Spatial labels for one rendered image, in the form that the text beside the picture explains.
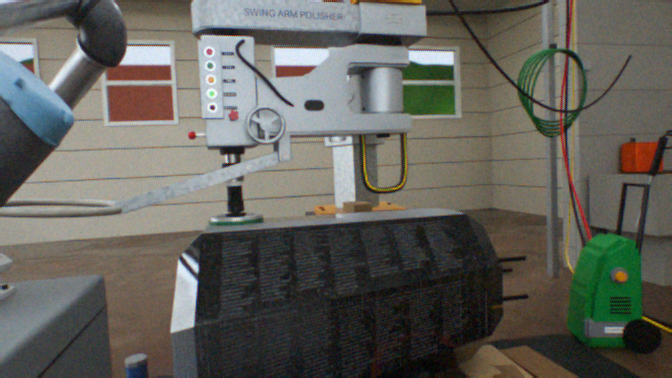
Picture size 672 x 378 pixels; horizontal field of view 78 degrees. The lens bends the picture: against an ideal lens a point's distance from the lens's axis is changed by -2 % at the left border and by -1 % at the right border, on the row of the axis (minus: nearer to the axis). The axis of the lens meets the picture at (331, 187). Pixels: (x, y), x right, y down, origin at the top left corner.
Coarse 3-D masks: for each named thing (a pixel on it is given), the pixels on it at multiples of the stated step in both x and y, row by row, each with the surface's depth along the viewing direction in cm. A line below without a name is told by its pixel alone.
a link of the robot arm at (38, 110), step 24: (0, 72) 52; (24, 72) 59; (0, 96) 52; (24, 96) 53; (48, 96) 58; (0, 120) 53; (24, 120) 54; (48, 120) 57; (72, 120) 62; (0, 144) 54; (24, 144) 56; (48, 144) 59; (0, 168) 55; (24, 168) 58; (0, 192) 57
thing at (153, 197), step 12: (264, 156) 166; (276, 156) 168; (288, 156) 165; (228, 168) 163; (240, 168) 164; (252, 168) 165; (192, 180) 159; (204, 180) 160; (216, 180) 161; (156, 192) 156; (168, 192) 157; (180, 192) 158; (120, 204) 152; (132, 204) 153; (144, 204) 155
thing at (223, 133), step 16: (224, 48) 156; (240, 48) 157; (224, 64) 156; (240, 64) 158; (240, 80) 158; (256, 80) 160; (240, 96) 158; (256, 96) 160; (224, 112) 157; (240, 112) 158; (256, 112) 160; (208, 128) 155; (224, 128) 157; (240, 128) 158; (256, 128) 160; (208, 144) 156; (224, 144) 157; (240, 144) 159; (256, 144) 161
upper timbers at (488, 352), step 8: (480, 352) 179; (488, 352) 178; (496, 352) 178; (488, 360) 171; (496, 360) 171; (504, 360) 170; (456, 368) 170; (520, 368) 163; (448, 376) 178; (456, 376) 169; (464, 376) 162; (528, 376) 157
